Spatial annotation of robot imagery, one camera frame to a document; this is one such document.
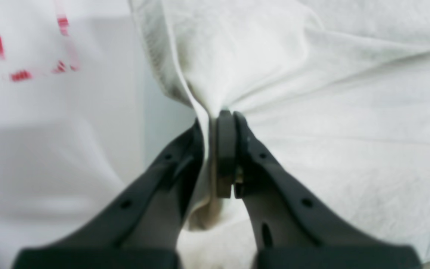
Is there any beige T-shirt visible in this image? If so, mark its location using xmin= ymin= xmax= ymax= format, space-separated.
xmin=130 ymin=0 xmax=430 ymax=269

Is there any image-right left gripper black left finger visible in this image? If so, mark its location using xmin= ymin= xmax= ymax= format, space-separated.
xmin=13 ymin=121 xmax=204 ymax=269

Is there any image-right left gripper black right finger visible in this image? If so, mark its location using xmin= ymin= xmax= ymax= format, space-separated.
xmin=215 ymin=109 xmax=423 ymax=269

